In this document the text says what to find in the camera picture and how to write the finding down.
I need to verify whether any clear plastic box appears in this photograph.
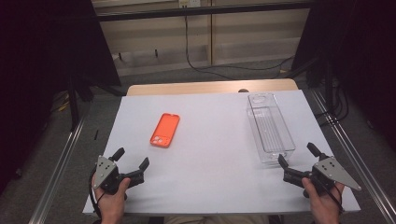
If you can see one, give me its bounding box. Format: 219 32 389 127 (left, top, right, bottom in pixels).
246 91 296 165

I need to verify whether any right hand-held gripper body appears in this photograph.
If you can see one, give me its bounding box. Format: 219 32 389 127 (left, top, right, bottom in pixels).
282 156 362 199

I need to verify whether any long black floor cable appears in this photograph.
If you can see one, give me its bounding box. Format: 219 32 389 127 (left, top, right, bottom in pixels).
184 15 296 81

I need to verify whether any black horizontal bar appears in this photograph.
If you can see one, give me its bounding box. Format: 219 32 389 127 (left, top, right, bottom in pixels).
96 2 316 22

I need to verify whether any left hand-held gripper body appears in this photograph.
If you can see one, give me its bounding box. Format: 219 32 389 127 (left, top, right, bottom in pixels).
92 155 146 196

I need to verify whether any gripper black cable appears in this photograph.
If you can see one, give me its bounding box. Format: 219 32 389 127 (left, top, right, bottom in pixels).
312 175 345 215
89 167 105 219

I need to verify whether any white wall socket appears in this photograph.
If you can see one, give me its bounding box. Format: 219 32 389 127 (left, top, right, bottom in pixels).
178 0 202 8

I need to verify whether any aluminium floor rail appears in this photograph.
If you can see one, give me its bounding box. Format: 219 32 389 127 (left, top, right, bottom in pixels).
309 88 396 224
28 116 88 224

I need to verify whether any person's right hand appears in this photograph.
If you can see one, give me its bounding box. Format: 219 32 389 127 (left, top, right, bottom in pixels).
301 176 346 224

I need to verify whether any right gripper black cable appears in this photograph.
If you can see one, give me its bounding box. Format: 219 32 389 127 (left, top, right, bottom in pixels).
312 175 345 215

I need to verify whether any wooden table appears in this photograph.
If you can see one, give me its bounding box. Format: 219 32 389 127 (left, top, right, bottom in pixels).
126 77 299 97

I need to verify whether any person's left hand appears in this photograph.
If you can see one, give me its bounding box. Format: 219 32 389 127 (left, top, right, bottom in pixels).
94 176 132 224

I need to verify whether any orange phone case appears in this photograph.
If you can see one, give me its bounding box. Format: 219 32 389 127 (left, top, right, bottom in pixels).
149 112 181 148

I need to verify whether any black metal stand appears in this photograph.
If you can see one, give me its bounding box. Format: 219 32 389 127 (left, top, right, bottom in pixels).
66 73 94 132

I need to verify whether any bundle of black cables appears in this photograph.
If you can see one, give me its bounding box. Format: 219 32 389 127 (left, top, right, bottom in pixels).
314 78 350 127

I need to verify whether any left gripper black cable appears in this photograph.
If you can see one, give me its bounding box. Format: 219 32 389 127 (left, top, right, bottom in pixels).
89 167 105 219

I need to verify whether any black curtain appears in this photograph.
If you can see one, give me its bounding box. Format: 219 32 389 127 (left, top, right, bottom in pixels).
0 0 122 195
290 0 396 150

